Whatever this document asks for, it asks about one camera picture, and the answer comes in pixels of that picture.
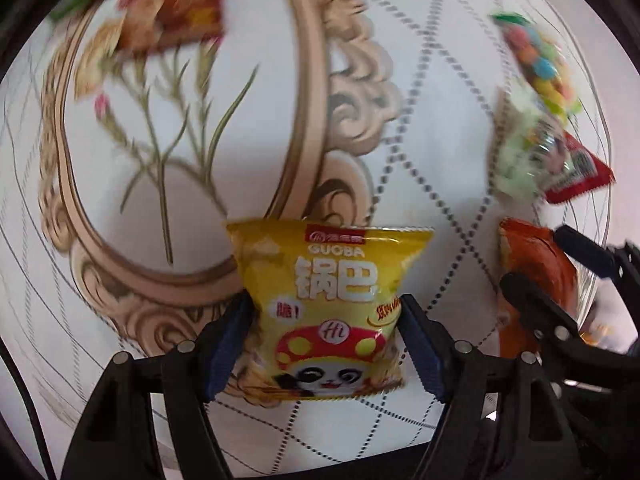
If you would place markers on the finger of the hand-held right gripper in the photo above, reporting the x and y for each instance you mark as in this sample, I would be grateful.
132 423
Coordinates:
535 305
585 250

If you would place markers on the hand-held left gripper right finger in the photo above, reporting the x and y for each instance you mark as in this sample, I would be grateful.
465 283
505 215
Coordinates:
422 345

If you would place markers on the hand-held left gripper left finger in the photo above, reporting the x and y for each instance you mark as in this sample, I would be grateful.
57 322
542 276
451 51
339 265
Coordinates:
227 345

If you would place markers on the orange snack packet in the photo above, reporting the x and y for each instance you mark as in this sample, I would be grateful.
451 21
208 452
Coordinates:
530 250

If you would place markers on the yellow panda snack packet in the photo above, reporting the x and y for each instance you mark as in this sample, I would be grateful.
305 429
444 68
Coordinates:
325 280

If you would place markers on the red snack packet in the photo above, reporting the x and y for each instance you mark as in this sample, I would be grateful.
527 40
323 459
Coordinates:
582 170

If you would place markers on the pale green candy packet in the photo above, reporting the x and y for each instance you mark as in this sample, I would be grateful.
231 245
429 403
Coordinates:
515 165

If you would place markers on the colourful candy packet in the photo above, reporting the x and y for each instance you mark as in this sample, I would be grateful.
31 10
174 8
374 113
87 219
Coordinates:
537 60

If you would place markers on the flower printed bedspread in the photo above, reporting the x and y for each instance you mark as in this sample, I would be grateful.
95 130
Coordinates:
350 35

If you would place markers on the red-brown snack packet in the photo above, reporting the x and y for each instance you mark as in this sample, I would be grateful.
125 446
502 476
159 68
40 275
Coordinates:
175 15

